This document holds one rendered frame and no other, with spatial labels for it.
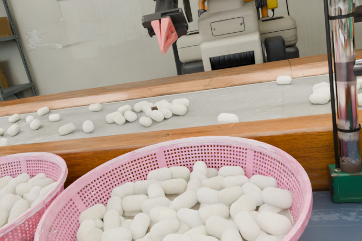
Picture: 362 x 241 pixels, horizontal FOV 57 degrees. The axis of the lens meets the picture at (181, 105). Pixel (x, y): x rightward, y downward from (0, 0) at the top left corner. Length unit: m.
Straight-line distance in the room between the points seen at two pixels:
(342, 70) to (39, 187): 0.42
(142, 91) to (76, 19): 2.22
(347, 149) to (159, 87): 0.54
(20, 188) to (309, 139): 0.41
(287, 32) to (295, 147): 1.11
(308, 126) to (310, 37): 2.29
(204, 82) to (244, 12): 0.50
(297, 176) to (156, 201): 0.15
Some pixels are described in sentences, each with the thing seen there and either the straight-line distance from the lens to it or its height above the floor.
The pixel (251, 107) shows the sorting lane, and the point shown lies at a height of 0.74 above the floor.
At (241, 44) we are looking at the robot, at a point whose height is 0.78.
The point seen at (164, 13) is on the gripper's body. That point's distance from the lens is 0.82.
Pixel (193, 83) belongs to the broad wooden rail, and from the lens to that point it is 0.83.
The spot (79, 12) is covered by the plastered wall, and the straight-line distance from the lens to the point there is 3.03.
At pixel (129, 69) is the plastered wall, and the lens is 2.92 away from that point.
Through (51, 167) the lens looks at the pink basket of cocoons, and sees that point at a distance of 0.55.
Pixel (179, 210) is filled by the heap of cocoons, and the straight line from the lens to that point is 0.36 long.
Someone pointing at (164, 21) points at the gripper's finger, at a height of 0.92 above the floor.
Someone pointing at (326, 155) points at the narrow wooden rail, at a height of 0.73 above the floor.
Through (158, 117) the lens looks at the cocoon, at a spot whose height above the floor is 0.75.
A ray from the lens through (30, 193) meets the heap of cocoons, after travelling 0.51.
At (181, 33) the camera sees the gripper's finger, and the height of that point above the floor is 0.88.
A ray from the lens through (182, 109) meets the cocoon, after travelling 0.65.
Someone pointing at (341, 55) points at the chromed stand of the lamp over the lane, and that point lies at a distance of 0.41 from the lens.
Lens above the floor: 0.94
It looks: 16 degrees down
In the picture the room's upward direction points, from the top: 12 degrees counter-clockwise
